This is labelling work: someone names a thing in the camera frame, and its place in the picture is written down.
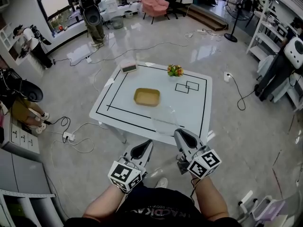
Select wooden step platform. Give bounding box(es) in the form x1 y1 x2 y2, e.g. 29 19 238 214
186 3 230 32

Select white drawer unit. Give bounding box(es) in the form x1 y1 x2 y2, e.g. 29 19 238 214
1 121 41 155

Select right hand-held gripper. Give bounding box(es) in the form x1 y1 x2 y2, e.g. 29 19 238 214
174 128 223 180

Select black standing fan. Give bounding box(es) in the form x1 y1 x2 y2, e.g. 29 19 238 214
223 0 255 43

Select person's right forearm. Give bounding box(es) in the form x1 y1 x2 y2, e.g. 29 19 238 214
192 175 230 222

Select person's black t-shirt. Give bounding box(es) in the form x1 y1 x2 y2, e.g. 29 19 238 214
64 185 241 227

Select white metal rack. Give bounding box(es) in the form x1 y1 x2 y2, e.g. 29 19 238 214
237 190 288 225

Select black framed window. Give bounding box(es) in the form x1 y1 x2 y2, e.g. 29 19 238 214
32 0 152 34

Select person's white shoe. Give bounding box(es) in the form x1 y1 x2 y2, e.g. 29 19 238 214
154 177 169 189

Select pink digital clock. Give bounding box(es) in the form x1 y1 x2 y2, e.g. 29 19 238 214
119 60 138 74

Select pink armchair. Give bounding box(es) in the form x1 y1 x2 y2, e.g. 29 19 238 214
138 0 170 25

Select potted orange yellow flowers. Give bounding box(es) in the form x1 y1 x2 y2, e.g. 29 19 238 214
167 64 185 78

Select grey waste bin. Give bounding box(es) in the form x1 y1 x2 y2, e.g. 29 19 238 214
110 15 125 30

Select black floor cable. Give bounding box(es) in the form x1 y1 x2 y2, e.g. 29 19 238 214
231 76 257 111

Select white shelf rack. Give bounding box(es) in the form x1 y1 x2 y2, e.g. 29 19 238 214
245 0 303 63

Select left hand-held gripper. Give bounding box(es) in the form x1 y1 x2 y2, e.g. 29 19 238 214
108 140 154 194

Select grey cabinet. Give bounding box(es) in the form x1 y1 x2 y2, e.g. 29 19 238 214
0 148 66 227

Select yellow shallow tray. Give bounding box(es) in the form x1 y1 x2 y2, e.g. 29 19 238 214
134 87 161 107

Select person's left forearm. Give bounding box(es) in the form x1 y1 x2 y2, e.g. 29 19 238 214
82 184 126 223

